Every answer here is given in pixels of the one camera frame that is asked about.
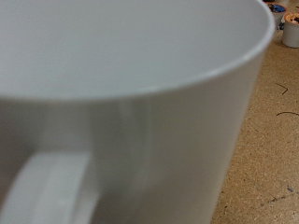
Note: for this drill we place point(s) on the white coffee pod orange rim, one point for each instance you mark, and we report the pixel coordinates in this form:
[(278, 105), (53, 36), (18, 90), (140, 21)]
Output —
[(291, 34)]

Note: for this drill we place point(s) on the white mug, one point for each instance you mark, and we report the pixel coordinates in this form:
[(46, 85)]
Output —
[(140, 124)]

